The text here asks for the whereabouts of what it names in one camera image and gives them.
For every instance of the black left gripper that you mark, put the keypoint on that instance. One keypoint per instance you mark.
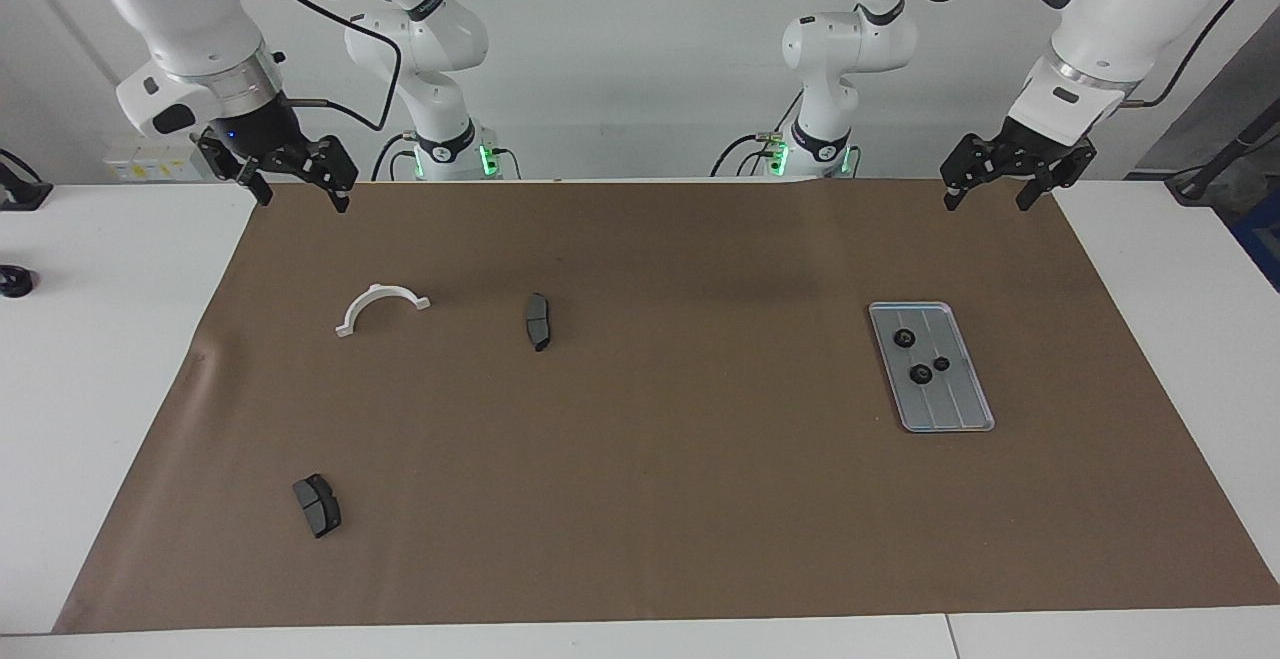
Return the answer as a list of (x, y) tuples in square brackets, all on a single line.
[(1025, 144)]

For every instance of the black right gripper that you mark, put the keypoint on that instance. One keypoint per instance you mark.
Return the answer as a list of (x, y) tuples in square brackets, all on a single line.
[(265, 134)]

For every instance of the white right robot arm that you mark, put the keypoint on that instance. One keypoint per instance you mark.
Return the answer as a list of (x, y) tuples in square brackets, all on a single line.
[(180, 9)]

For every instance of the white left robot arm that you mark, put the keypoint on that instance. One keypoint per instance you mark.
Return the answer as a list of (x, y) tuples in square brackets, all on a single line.
[(1130, 9)]

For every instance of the silver metal tray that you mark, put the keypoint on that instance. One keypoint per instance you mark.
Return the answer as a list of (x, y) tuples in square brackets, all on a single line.
[(955, 404)]

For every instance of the white power strip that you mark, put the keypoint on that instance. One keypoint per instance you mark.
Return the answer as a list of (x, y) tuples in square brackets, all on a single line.
[(150, 164)]

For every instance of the black tripod leg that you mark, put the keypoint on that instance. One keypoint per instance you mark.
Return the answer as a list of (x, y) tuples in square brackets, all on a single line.
[(1225, 154)]

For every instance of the blue crate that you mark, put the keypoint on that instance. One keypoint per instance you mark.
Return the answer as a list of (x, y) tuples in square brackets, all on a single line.
[(1265, 239)]

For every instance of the black stand foot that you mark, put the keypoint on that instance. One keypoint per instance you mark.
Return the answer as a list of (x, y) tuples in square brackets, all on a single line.
[(20, 191)]

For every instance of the black round knob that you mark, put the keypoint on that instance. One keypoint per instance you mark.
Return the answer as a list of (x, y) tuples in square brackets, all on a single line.
[(14, 281)]

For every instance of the dark grey brake pad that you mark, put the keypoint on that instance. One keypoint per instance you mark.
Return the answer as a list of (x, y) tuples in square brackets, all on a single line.
[(318, 505), (538, 321)]

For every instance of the brown paper mat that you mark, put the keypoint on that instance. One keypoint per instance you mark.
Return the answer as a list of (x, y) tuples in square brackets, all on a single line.
[(650, 489)]

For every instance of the white curved plastic bracket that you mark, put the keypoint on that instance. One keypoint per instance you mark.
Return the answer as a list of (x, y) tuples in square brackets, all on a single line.
[(383, 290)]

